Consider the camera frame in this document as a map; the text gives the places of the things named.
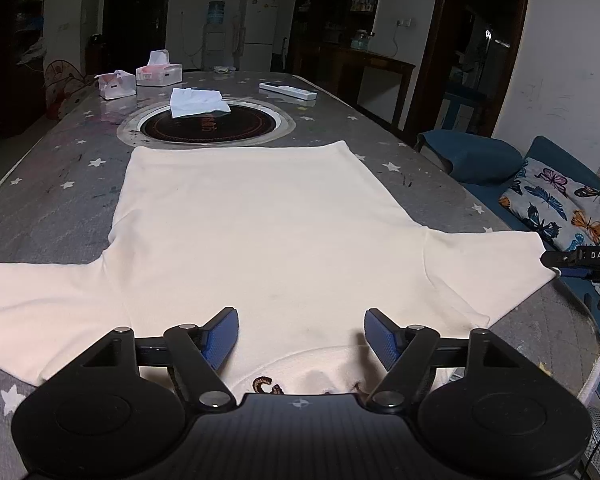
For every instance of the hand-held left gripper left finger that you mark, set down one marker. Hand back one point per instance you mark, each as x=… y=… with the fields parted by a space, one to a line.
x=222 y=335

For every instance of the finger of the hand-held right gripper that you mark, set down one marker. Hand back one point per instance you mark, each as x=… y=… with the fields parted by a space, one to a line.
x=580 y=273
x=560 y=259

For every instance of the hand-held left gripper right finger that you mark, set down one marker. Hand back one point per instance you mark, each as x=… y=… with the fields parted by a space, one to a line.
x=382 y=337

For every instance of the cream shirt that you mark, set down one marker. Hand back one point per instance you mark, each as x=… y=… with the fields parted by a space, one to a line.
x=255 y=235

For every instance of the butterfly print pillow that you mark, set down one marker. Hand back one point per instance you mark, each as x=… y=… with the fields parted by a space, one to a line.
x=555 y=195

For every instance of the blue sofa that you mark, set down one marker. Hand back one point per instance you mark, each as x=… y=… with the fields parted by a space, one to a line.
x=480 y=157

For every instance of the small blue cabinet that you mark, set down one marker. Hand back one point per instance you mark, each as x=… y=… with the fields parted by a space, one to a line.
x=462 y=107

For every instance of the round black induction cooktop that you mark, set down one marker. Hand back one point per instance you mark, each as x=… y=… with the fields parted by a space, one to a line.
x=240 y=127

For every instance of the grey star-print tablecloth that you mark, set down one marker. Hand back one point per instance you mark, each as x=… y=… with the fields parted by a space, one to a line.
x=55 y=185

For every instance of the white crumpled cloth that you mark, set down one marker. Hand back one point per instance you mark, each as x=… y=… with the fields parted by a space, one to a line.
x=195 y=102

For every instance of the white power strip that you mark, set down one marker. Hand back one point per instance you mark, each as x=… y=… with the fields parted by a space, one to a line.
x=287 y=91

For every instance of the small green packet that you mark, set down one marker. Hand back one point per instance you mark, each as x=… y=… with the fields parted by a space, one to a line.
x=224 y=69

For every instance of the large white tissue box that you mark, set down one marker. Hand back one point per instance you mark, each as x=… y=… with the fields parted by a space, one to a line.
x=160 y=75

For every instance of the small white tissue box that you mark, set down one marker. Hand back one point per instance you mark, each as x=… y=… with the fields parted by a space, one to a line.
x=115 y=87

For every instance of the wooden side table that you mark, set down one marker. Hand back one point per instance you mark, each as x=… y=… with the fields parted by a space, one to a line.
x=360 y=62

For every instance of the white water dispenser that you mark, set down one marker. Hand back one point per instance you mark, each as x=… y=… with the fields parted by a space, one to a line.
x=215 y=47

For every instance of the glass jar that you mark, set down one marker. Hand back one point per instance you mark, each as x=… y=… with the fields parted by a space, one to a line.
x=362 y=41

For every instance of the dotted play tent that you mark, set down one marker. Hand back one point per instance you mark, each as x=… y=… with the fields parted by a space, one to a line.
x=65 y=85

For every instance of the white refrigerator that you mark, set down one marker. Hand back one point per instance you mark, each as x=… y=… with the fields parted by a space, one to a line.
x=260 y=30

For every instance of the wooden shelf cabinet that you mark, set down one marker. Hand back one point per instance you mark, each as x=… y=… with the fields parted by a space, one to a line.
x=20 y=85
x=330 y=5

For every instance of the blue water bottle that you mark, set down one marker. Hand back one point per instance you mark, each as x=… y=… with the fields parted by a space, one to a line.
x=217 y=12

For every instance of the dark wooden door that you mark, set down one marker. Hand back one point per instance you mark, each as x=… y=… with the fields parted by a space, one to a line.
x=135 y=20

